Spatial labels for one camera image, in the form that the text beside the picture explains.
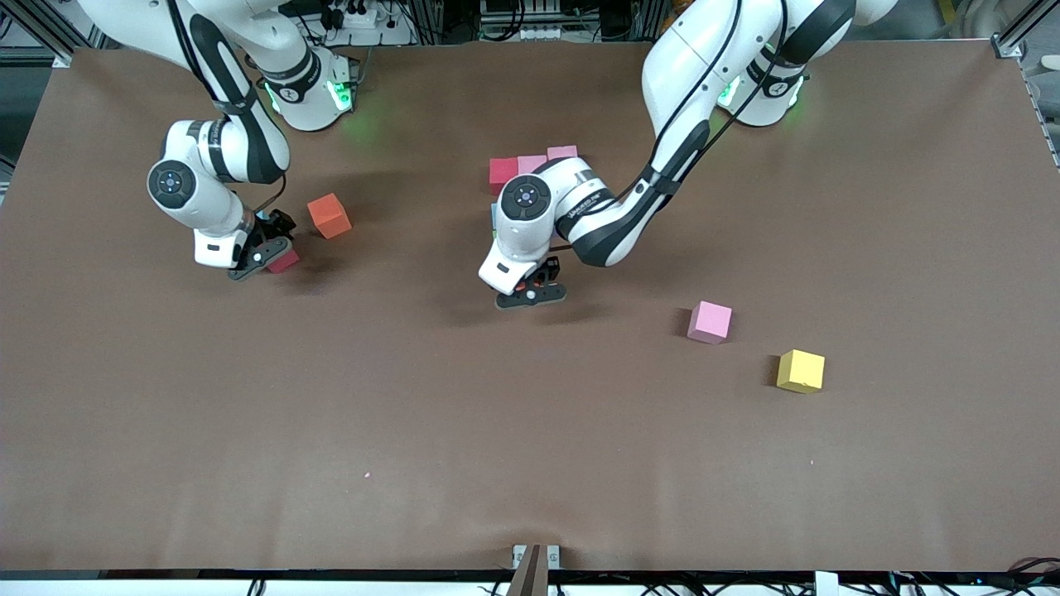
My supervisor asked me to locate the metal bracket with post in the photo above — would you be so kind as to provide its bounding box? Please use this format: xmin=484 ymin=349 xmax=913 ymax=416
xmin=507 ymin=544 xmax=561 ymax=596

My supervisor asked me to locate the yellow foam cube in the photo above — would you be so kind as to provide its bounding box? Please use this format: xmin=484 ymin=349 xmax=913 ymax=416
xmin=776 ymin=349 xmax=826 ymax=395

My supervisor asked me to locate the white power strip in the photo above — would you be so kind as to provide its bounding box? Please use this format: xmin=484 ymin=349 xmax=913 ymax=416
xmin=319 ymin=0 xmax=378 ymax=28

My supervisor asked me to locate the aluminium frame profile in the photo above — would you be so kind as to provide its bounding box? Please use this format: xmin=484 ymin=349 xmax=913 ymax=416
xmin=0 ymin=0 xmax=100 ymax=52
xmin=990 ymin=0 xmax=1060 ymax=50

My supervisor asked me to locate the brown table cover sheet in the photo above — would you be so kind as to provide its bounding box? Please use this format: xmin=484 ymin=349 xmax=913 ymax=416
xmin=0 ymin=37 xmax=1060 ymax=574

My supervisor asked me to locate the aluminium edge rail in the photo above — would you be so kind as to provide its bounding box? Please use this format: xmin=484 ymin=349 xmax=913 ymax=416
xmin=1025 ymin=68 xmax=1060 ymax=173

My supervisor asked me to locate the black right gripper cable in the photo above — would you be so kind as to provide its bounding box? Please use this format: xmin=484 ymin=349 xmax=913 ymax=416
xmin=253 ymin=170 xmax=287 ymax=216

